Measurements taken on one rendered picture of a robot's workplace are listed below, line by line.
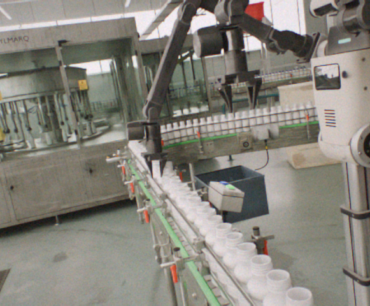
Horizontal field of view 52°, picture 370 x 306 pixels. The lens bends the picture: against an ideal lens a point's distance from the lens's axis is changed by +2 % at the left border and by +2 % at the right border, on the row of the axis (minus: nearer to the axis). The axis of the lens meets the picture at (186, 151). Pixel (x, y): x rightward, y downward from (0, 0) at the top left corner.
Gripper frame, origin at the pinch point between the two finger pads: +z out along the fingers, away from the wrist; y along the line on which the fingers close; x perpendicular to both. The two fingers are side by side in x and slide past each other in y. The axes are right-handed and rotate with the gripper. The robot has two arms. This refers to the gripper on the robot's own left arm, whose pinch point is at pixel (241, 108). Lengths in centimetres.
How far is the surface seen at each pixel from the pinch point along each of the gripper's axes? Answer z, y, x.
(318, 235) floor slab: 137, 132, 188
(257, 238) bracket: 31.3, -5.0, -11.2
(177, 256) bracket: 30.9, -25.1, -10.4
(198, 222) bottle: 27.7, -16.6, -0.5
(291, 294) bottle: 25, -15, -46
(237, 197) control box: 31.0, 3.4, 21.7
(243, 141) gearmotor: 44, 76, 191
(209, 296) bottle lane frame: 40.5, -19.9, -14.2
